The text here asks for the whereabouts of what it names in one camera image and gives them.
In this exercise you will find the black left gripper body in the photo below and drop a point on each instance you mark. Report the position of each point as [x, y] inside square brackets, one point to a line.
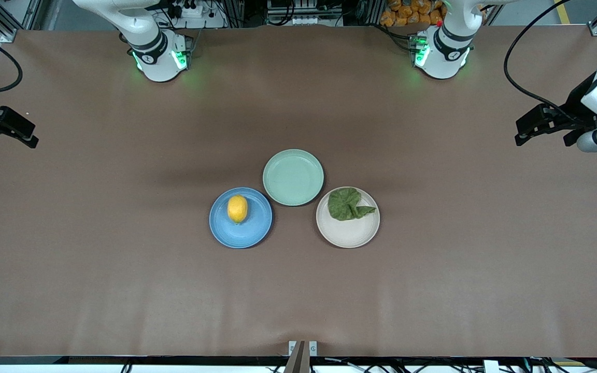
[580, 105]

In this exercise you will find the green lettuce leaf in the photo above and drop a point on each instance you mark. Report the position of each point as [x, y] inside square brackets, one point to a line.
[345, 204]

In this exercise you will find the yellow lemon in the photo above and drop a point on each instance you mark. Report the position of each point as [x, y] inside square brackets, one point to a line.
[237, 209]

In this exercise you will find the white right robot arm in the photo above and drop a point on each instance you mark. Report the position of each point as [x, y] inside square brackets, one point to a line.
[156, 57]

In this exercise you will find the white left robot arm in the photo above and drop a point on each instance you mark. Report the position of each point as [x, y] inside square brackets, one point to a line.
[446, 52]

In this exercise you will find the bag of oranges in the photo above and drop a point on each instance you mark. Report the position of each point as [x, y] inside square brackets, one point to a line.
[407, 13]

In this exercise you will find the beige plate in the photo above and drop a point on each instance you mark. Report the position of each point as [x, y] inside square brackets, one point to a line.
[347, 233]

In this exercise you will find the white power strip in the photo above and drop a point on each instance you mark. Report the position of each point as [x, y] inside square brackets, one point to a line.
[192, 10]

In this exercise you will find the light green plate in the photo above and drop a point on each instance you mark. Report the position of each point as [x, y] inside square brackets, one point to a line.
[293, 177]

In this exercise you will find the blue plate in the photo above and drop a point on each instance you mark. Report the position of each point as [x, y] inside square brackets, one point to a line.
[246, 233]

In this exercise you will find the grey electrical equipment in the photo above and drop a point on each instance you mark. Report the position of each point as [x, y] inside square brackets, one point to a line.
[303, 13]

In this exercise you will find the brown table cover sheet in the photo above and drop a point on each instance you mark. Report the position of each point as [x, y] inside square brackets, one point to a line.
[298, 295]

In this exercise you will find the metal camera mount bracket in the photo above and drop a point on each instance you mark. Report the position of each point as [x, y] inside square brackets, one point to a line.
[302, 357]

